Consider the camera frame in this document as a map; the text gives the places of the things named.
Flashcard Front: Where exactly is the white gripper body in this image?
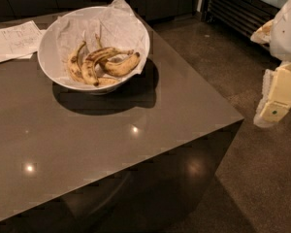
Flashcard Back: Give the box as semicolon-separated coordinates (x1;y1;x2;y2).
270;0;291;61

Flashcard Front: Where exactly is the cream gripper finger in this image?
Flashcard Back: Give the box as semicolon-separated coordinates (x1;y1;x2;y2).
250;19;274;45
253;62;291;128

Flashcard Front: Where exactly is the spotted banana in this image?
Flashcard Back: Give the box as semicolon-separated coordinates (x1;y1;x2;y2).
94;33;142;78
67;41;117;86
81;47;132;86

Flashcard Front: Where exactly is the white paper bowl liner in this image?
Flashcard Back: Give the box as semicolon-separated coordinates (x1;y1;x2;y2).
55;0;148;86

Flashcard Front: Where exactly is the white bowl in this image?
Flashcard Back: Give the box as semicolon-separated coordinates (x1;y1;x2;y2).
37;6;151;93

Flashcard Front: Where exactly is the dark slatted appliance grille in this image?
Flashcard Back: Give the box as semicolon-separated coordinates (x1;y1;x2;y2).
203;0;288;38

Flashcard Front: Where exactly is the white printed paper sheet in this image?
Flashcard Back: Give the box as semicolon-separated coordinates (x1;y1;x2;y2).
0;20;45;62

